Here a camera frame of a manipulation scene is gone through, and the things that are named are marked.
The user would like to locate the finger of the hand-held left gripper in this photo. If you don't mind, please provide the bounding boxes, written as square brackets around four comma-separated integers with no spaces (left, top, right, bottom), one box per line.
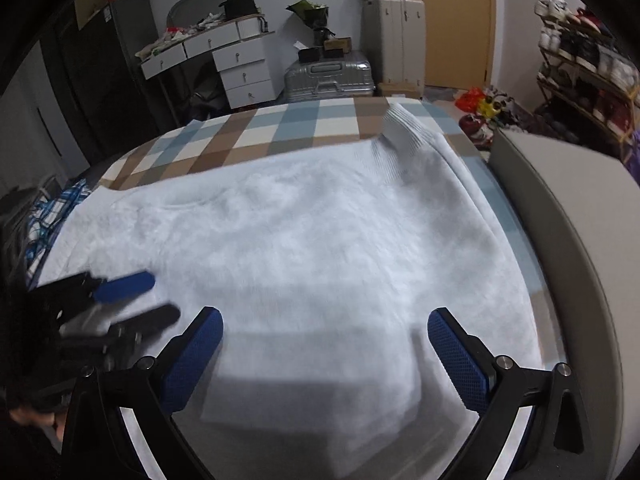
[32,271,157,318]
[57,303,182,361]

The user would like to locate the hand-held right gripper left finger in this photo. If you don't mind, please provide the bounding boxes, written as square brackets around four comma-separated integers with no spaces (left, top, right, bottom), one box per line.
[60,306,225,480]

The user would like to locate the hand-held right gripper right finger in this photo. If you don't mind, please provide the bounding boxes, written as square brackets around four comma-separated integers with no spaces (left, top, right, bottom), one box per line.
[426,306,596,480]

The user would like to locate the white fluffy sweater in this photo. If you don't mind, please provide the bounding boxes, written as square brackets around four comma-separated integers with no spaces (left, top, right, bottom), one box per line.
[32,100,546,480]

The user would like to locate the person's left hand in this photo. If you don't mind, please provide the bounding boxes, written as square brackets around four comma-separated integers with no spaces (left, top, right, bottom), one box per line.
[9,402,66,443]

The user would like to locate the blue plaid quilt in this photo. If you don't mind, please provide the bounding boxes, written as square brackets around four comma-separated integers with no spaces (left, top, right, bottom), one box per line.
[20,177,98,281]

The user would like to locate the checkered bed sheet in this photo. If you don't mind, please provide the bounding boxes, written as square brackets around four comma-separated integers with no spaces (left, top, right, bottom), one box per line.
[97,96,556,361]

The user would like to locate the grey bed headboard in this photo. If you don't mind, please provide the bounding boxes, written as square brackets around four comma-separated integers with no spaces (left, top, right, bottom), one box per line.
[487,129,640,480]

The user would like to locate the dark wardrobe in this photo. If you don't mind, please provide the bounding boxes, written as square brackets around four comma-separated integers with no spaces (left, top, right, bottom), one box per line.
[40,0,176,161]

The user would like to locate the white dressing table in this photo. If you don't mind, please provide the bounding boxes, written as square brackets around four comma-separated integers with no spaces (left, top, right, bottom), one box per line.
[140,14,278,111]

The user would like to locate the loose shoes and toys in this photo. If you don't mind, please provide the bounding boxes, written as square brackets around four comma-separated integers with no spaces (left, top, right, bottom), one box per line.
[457,87,521,148]

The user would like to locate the pile of crumpled packaging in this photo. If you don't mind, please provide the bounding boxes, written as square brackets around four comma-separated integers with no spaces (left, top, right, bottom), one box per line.
[137,10,226,58]

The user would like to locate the orange plastic bag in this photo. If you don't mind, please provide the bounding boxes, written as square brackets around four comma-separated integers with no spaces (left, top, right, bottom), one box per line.
[454,87,487,112]

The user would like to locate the purple plastic bag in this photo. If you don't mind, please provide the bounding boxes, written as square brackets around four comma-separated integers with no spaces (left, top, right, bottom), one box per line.
[620,129,640,186]

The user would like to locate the low cardboard box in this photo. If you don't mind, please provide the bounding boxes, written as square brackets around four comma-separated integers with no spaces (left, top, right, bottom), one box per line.
[377,82,426,101]

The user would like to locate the flat cardboard sheet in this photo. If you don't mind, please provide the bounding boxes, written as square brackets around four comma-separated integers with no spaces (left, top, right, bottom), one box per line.
[74,0,126,28]

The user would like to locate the grey framed mirror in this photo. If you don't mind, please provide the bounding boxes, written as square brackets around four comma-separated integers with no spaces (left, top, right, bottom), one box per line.
[167,0,233,33]

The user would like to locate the silver suitcase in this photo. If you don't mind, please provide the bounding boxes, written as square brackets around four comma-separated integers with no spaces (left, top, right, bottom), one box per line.
[284,50,376,106]

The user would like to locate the white suitcase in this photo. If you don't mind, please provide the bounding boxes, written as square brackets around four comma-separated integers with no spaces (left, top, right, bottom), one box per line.
[361,0,427,92]

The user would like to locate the dark wrapped flower bouquet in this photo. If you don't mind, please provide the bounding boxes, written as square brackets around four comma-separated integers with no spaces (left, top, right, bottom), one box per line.
[286,0,332,48]

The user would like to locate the wooden shoe rack with shoes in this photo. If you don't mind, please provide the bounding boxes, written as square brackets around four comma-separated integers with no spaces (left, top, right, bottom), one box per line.
[534,0,640,133]

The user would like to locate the wooden door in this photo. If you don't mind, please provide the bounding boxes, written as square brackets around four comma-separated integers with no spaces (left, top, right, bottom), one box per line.
[412,0,496,90]

